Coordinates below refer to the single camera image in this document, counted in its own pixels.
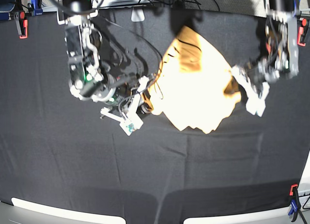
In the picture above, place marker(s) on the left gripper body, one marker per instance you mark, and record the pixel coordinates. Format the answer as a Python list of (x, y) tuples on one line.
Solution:
[(261, 71)]

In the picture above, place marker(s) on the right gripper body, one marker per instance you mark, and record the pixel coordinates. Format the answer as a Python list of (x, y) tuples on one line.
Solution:
[(112, 90)]

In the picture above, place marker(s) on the yellow t-shirt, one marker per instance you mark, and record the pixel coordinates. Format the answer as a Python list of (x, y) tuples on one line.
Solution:
[(194, 87)]

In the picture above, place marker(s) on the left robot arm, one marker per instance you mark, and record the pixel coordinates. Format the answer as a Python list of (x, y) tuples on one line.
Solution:
[(282, 59)]

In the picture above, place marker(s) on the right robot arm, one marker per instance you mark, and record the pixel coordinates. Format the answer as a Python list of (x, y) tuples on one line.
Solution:
[(100, 69)]

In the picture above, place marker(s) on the red clamp far right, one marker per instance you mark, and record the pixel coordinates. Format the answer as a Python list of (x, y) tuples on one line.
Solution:
[(303, 23)]

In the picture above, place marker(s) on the black table cloth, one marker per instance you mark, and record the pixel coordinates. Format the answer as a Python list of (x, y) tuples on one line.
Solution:
[(55, 150)]

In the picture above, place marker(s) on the grey tab at table edge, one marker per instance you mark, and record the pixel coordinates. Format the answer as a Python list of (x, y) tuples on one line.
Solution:
[(137, 16)]

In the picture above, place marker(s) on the red clamp far left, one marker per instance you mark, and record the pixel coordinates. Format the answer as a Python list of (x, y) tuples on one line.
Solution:
[(21, 24)]

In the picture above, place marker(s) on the blue clamp far left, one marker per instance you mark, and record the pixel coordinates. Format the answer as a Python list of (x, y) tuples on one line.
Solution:
[(35, 7)]

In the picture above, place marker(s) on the red blue clamp near right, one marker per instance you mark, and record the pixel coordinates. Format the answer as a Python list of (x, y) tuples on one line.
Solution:
[(294, 203)]

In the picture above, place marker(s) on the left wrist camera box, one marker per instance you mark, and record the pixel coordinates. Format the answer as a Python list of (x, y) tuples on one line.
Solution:
[(255, 106)]

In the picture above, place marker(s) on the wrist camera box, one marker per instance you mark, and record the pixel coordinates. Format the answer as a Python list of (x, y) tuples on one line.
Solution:
[(255, 106), (130, 123)]

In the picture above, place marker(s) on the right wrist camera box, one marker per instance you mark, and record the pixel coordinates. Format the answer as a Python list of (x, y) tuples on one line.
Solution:
[(130, 123)]

